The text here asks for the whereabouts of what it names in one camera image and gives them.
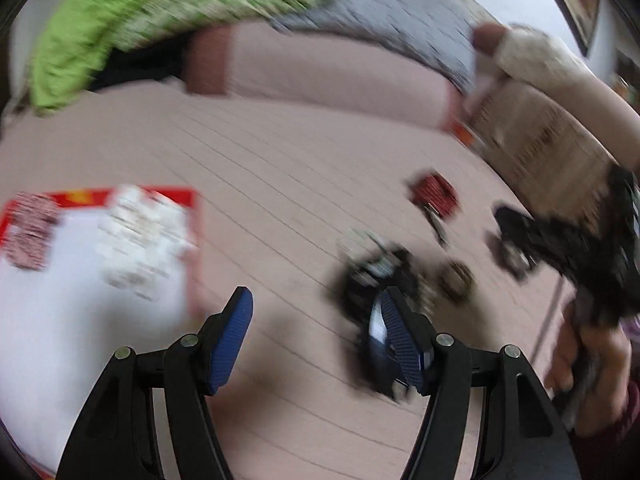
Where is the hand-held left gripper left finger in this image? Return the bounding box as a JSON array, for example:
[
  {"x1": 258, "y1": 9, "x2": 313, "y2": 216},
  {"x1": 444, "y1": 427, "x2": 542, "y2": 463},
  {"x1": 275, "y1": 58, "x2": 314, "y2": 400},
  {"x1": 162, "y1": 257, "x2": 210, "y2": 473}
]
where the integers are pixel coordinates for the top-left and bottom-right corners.
[{"x1": 55, "y1": 286, "x2": 255, "y2": 480}]

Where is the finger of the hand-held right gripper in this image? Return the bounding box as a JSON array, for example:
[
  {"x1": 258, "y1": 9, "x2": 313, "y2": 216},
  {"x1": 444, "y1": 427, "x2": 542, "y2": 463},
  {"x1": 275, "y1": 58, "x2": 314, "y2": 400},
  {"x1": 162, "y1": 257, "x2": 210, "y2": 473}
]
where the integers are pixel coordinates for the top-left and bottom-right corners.
[
  {"x1": 494, "y1": 205, "x2": 551, "y2": 248},
  {"x1": 497, "y1": 242, "x2": 543, "y2": 277}
]

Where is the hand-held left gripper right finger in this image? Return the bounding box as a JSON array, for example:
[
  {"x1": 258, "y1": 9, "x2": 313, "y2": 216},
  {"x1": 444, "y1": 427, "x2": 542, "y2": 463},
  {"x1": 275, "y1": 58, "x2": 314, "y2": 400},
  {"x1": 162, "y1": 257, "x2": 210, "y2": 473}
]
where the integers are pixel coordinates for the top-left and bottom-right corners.
[{"x1": 382, "y1": 286, "x2": 583, "y2": 480}]

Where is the thin black scrunchie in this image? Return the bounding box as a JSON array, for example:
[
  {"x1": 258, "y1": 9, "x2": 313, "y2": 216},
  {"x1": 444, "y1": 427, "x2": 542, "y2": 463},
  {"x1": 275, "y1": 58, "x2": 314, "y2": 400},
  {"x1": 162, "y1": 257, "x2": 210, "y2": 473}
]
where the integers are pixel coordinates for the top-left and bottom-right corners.
[{"x1": 352, "y1": 310, "x2": 428, "y2": 403}]

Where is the leopard print scrunchie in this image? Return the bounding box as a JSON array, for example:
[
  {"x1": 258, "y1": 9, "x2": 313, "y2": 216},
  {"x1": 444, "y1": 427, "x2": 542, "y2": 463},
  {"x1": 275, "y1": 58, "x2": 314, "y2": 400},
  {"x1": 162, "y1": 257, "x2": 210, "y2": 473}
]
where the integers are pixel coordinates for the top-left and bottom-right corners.
[{"x1": 436, "y1": 259, "x2": 475, "y2": 305}]

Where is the thick black hair tie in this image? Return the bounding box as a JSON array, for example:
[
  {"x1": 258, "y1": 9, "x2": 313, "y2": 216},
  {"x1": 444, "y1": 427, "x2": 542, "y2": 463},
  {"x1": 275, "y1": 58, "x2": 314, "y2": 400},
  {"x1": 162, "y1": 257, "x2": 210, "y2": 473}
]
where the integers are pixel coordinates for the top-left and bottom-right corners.
[{"x1": 330, "y1": 242, "x2": 426, "y2": 313}]

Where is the white cherry print scrunchie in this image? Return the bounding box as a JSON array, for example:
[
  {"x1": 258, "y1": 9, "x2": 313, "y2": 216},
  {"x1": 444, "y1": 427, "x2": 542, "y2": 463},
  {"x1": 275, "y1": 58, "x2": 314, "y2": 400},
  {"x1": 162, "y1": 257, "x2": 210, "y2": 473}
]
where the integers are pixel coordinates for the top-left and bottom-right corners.
[{"x1": 97, "y1": 185, "x2": 198, "y2": 301}]

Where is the red cardboard box tray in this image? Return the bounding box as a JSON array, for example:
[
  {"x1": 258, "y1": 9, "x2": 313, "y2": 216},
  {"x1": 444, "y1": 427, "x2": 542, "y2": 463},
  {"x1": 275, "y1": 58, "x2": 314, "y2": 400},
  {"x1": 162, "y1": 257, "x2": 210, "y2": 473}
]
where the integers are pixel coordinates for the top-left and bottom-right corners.
[{"x1": 0, "y1": 187, "x2": 205, "y2": 476}]

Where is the red plaid scrunchie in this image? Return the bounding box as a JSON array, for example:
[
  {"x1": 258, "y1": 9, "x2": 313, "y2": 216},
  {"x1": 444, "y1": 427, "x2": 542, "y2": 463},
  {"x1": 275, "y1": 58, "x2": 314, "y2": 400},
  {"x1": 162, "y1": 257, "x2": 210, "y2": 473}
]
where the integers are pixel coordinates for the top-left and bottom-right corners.
[{"x1": 4, "y1": 192, "x2": 63, "y2": 272}]

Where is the person's right forearm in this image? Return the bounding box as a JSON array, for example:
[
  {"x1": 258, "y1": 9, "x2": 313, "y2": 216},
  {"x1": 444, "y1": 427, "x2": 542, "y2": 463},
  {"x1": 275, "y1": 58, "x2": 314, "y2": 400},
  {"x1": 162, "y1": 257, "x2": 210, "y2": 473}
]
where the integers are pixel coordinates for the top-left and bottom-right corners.
[{"x1": 570, "y1": 375, "x2": 640, "y2": 480}]

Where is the person's right hand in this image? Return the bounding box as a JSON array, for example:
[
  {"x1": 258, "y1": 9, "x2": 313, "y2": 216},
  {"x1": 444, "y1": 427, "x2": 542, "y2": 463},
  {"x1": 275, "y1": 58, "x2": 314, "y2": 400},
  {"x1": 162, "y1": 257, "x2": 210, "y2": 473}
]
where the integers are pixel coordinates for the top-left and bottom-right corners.
[{"x1": 544, "y1": 302, "x2": 637, "y2": 437}]

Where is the beige patterned cloth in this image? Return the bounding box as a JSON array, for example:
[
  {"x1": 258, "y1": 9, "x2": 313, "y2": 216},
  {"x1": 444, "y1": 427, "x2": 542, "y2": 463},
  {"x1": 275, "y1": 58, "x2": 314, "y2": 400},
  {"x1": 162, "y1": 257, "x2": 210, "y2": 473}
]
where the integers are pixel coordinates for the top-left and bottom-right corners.
[{"x1": 470, "y1": 82, "x2": 628, "y2": 223}]

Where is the dark hair pin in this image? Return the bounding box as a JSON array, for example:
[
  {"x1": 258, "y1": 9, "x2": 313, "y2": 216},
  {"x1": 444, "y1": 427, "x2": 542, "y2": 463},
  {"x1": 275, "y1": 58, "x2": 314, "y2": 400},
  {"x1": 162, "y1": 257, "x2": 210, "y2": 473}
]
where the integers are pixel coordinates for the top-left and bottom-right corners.
[{"x1": 424, "y1": 205, "x2": 452, "y2": 247}]

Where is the small orange item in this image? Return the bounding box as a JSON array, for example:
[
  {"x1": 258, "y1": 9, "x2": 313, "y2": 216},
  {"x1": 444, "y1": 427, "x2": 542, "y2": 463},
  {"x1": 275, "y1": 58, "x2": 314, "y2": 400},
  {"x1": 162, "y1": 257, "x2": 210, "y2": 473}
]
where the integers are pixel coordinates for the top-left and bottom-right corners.
[{"x1": 450, "y1": 120, "x2": 478, "y2": 148}]

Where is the cream patterned cushion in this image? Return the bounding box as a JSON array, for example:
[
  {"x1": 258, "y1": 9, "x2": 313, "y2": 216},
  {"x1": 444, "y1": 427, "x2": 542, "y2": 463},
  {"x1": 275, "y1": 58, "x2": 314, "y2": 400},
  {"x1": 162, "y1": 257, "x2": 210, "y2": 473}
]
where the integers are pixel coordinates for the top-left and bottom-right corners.
[{"x1": 472, "y1": 22, "x2": 640, "y2": 133}]

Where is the grey quilt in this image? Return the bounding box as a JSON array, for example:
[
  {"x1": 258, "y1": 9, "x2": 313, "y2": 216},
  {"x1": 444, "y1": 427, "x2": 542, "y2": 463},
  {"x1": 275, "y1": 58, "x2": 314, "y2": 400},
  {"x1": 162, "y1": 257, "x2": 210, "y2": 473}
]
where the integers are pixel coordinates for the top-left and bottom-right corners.
[{"x1": 270, "y1": 0, "x2": 482, "y2": 96}]

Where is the pink bolster pillow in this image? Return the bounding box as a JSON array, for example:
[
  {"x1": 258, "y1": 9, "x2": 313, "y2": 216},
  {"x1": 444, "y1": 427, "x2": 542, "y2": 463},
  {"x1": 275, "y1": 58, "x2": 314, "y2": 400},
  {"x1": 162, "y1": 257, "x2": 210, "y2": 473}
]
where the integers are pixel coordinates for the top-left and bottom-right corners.
[{"x1": 182, "y1": 20, "x2": 466, "y2": 133}]

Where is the green blanket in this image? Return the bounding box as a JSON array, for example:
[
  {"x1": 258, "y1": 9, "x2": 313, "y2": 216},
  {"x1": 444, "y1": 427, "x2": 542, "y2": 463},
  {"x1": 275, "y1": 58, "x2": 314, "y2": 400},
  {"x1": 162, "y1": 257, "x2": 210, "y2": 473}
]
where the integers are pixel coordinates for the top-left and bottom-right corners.
[{"x1": 29, "y1": 0, "x2": 261, "y2": 117}]

